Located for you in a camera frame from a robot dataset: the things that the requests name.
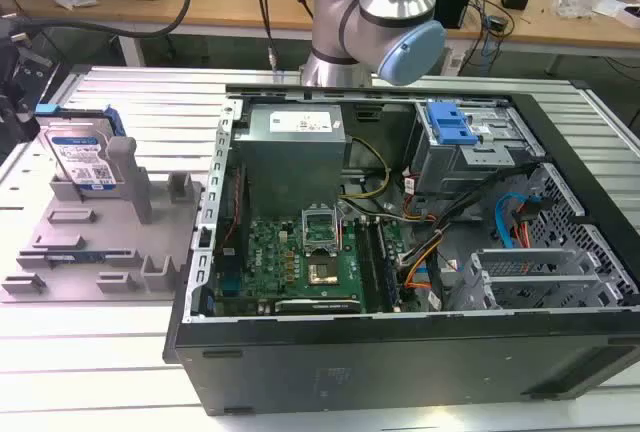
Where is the hard disk in blue carrier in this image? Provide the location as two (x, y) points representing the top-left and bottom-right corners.
(34, 104), (125, 190)

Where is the metal socket cover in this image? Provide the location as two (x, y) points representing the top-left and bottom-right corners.
(298, 206), (339, 257)

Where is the grey power supply unit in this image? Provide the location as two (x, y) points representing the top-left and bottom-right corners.
(232, 104), (354, 217)

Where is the green motherboard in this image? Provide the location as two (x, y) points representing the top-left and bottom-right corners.
(215, 215), (404, 315)

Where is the CPU socket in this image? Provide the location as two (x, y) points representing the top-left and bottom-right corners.
(305, 257), (343, 289)

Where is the black RAM slot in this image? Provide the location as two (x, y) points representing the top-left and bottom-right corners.
(353, 220), (385, 313)
(375, 221), (402, 312)

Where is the blue drive bay latch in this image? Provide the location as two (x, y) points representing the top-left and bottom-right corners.
(425, 100), (479, 147)

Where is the silver drive cage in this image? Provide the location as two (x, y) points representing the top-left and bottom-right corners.
(407, 100), (546, 196)

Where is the black open PC case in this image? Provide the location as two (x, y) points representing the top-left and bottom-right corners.
(162, 79), (640, 417)

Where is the grey parts rack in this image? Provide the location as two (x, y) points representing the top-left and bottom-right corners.
(0, 136), (205, 305)

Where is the RAM stick in rack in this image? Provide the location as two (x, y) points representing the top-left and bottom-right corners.
(43, 250), (108, 263)

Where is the black equipment at edge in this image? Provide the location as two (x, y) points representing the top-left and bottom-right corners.
(0, 14), (60, 170)

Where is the yellow black power wire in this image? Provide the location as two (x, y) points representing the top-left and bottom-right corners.
(340, 136), (392, 200)

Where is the orange yellow wire bundle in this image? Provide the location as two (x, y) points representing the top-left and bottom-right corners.
(399, 231), (443, 293)

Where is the black sleeved wire bundle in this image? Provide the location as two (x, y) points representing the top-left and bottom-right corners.
(432, 161), (546, 239)

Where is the blue SATA wire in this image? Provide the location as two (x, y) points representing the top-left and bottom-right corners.
(493, 192), (543, 253)

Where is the thin black hanging cable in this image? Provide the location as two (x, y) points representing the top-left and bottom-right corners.
(255, 0), (281, 75)

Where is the red SATA wire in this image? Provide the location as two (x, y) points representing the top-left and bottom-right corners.
(513, 203), (534, 273)

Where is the silver expansion slot bracket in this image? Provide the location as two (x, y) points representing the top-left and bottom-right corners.
(462, 247), (606, 310)

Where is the thick black cable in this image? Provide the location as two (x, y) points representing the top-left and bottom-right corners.
(0, 0), (194, 53)

